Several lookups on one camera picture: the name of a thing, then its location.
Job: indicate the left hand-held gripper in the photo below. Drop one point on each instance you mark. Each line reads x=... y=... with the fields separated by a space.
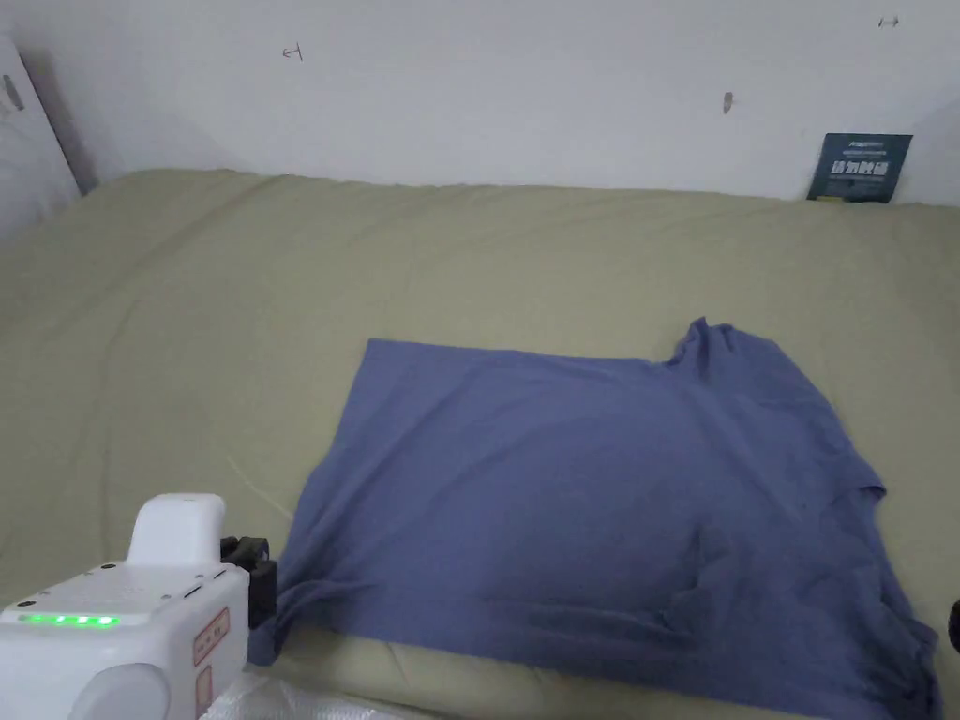
x=142 y=615

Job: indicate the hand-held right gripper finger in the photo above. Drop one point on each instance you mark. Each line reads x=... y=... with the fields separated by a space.
x=955 y=626

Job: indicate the dark blue shirt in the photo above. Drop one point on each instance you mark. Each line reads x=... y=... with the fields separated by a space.
x=570 y=495

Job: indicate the clear plastic wrap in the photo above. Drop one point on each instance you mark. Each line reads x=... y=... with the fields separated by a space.
x=300 y=701

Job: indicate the bed with beige sheet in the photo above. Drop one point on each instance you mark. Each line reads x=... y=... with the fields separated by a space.
x=225 y=315

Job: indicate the dark green printed card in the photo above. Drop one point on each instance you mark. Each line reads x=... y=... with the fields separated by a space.
x=861 y=168

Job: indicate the white board with grey edge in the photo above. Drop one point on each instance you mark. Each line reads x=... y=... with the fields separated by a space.
x=30 y=150

